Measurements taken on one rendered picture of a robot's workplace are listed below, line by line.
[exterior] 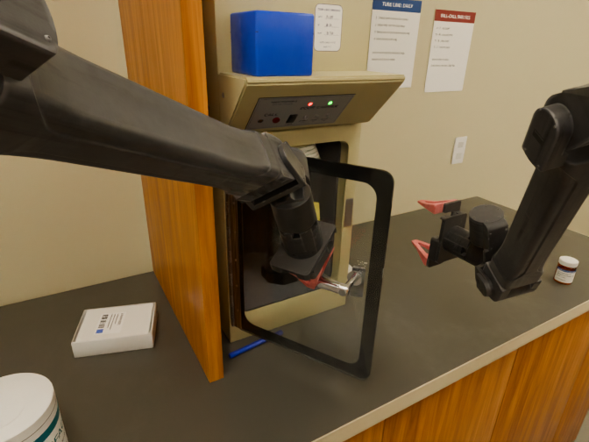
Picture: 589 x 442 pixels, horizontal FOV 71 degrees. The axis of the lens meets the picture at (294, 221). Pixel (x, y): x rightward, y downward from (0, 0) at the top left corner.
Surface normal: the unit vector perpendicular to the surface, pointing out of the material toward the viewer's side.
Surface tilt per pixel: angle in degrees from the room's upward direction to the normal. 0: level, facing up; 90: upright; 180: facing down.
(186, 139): 62
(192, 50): 90
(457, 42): 90
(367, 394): 0
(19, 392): 0
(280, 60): 90
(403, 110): 90
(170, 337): 0
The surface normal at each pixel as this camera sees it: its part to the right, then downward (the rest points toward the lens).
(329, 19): 0.50, 0.36
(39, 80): 0.94, -0.33
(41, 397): 0.03, -0.92
